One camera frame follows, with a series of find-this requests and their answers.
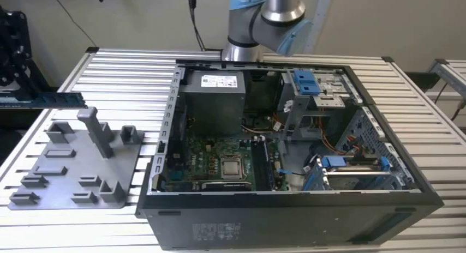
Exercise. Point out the blue RAM stick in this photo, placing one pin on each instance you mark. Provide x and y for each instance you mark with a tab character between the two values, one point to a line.
57	99

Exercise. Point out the grey power supply unit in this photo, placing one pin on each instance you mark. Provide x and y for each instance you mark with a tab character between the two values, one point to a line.
211	111

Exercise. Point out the silver CPU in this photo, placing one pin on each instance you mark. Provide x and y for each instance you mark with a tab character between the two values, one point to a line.
232	169

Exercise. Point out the grey plastic parts rack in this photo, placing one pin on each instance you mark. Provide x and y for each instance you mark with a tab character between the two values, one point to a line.
87	165

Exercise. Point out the grey metal drive cage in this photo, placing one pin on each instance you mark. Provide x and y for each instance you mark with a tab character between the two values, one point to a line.
298	108

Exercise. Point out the black graphics card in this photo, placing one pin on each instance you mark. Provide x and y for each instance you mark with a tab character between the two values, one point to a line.
225	186

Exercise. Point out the black box beyond table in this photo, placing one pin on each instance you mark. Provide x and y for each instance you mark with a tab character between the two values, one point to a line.
422	81

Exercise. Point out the blue plastic drive bay latch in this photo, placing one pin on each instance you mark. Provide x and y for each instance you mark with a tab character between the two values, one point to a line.
303	78

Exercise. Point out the green motherboard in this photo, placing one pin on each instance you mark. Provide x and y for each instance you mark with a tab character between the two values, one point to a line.
203	155

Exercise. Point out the black slanted frame bar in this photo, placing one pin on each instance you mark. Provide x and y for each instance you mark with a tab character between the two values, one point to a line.
41	78

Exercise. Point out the black chair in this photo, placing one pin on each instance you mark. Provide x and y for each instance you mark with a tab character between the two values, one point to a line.
17	119

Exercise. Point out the aluminium slat side table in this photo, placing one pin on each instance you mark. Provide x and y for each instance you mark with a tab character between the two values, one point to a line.
451	73

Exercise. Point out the hard disk in blue carrier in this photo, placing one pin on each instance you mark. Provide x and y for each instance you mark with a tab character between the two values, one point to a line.
348	179

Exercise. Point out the black open PC case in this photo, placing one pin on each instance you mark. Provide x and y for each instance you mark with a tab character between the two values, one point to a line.
255	223

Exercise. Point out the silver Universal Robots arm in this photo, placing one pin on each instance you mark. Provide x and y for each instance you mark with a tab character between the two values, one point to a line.
255	26

